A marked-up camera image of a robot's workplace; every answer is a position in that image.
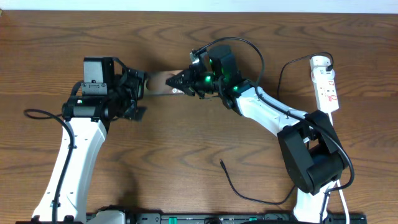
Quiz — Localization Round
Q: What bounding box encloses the gold Galaxy smartphone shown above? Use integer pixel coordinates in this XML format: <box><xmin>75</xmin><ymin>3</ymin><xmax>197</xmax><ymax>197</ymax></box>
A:
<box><xmin>144</xmin><ymin>70</ymin><xmax>184</xmax><ymax>95</ymax></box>

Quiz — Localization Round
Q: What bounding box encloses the black USB charging cable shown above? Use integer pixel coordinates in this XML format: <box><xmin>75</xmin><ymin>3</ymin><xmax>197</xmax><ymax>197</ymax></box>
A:
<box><xmin>219</xmin><ymin>52</ymin><xmax>335</xmax><ymax>206</ymax></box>

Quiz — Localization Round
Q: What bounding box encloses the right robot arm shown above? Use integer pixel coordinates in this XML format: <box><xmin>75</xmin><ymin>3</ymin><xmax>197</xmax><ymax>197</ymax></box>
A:
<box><xmin>165</xmin><ymin>45</ymin><xmax>353</xmax><ymax>223</ymax></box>

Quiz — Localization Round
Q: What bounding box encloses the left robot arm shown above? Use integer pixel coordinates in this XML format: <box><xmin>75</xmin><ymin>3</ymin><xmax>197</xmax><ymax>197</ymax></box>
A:
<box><xmin>24</xmin><ymin>57</ymin><xmax>147</xmax><ymax>223</ymax></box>

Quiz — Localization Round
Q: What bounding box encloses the white USB charger plug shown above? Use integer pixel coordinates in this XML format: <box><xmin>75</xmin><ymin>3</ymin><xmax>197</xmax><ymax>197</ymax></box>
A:
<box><xmin>310</xmin><ymin>55</ymin><xmax>333</xmax><ymax>72</ymax></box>

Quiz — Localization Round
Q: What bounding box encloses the white power strip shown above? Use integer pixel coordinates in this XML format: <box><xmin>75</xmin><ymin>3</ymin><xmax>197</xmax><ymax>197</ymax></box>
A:
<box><xmin>311</xmin><ymin>67</ymin><xmax>339</xmax><ymax>113</ymax></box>

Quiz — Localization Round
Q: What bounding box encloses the black right camera cable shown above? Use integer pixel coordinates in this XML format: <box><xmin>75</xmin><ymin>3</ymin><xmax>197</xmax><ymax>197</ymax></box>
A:
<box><xmin>192</xmin><ymin>37</ymin><xmax>355</xmax><ymax>224</ymax></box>

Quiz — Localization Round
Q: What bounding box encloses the black camera cable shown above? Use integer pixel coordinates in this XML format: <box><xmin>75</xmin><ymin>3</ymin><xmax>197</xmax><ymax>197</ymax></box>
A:
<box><xmin>23</xmin><ymin>108</ymin><xmax>77</xmax><ymax>224</ymax></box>
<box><xmin>192</xmin><ymin>37</ymin><xmax>355</xmax><ymax>224</ymax></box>

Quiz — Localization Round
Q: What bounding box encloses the black left camera cable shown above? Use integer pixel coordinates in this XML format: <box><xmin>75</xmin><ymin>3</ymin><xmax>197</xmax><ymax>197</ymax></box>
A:
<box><xmin>23</xmin><ymin>108</ymin><xmax>77</xmax><ymax>224</ymax></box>

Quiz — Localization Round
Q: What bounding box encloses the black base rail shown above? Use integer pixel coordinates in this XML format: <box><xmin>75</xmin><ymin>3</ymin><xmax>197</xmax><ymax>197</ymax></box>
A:
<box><xmin>86</xmin><ymin>205</ymin><xmax>368</xmax><ymax>224</ymax></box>

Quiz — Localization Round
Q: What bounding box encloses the white power strip cord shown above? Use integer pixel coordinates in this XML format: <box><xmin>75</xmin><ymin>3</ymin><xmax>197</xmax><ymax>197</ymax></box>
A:
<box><xmin>327</xmin><ymin>112</ymin><xmax>351</xmax><ymax>224</ymax></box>

